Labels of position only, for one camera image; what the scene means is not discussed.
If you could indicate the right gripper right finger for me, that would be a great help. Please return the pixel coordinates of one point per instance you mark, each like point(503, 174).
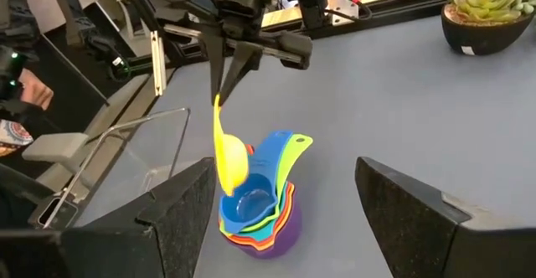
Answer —
point(410, 228)

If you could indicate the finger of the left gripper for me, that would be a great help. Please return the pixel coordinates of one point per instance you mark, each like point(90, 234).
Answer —
point(243, 60)
point(215, 60)

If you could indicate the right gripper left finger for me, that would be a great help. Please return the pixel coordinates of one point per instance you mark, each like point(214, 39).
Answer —
point(180, 228)

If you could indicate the clear plastic rectangular basket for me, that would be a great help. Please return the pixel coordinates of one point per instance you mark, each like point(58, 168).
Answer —
point(138, 165)

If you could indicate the orange measuring cup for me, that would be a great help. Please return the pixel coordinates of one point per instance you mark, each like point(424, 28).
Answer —
point(255, 243)

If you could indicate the teal measuring cup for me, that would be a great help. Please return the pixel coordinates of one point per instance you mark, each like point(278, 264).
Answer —
point(261, 235)

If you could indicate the yellow measuring cup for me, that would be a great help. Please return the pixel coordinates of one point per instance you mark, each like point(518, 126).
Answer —
point(232, 161)

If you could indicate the blue measuring cup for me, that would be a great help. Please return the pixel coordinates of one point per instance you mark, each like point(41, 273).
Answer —
point(268, 156)

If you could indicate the purple measuring cup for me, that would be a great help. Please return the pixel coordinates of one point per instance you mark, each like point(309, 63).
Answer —
point(285, 236)

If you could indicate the green measuring cup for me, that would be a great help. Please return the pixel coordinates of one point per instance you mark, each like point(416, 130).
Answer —
point(293, 156)

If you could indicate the red measuring cup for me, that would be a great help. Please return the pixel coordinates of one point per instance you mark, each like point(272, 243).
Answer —
point(293, 194)

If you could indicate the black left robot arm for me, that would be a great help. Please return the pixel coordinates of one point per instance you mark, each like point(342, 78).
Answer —
point(314, 10)

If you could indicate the grey flat block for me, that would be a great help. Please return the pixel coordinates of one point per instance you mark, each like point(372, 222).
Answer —
point(54, 146)

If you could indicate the person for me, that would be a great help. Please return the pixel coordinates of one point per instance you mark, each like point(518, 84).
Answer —
point(35, 91)

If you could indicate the succulent plant in black pot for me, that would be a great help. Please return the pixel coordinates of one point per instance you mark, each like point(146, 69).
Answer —
point(481, 31)

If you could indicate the black flat camera device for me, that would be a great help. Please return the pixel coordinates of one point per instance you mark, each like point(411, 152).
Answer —
point(56, 213)

